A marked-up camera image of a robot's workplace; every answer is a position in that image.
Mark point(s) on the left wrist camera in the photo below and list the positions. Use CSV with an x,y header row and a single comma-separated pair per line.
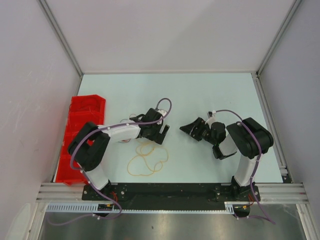
x,y
161,113

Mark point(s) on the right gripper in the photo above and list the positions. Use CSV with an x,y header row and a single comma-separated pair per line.
x,y
190,129

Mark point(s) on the red plastic bin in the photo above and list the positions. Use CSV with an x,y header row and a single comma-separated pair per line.
x,y
82,109

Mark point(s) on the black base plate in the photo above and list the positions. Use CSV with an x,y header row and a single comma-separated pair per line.
x,y
178,196

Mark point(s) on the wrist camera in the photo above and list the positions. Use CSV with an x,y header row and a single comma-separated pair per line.
x,y
161,113
211,117

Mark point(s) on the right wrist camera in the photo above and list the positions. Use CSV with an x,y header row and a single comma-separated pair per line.
x,y
211,117

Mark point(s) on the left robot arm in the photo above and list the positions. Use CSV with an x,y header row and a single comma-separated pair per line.
x,y
88,147

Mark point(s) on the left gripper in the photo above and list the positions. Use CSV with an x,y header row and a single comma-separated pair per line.
x,y
154,137

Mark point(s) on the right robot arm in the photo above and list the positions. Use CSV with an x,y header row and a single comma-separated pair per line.
x,y
247,137

